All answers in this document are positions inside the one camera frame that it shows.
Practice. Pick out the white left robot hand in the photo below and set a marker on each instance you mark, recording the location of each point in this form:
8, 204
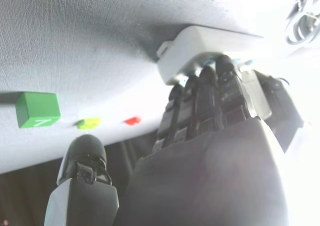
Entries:
212, 173

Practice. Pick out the white power strip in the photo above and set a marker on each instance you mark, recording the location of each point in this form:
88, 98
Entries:
200, 38

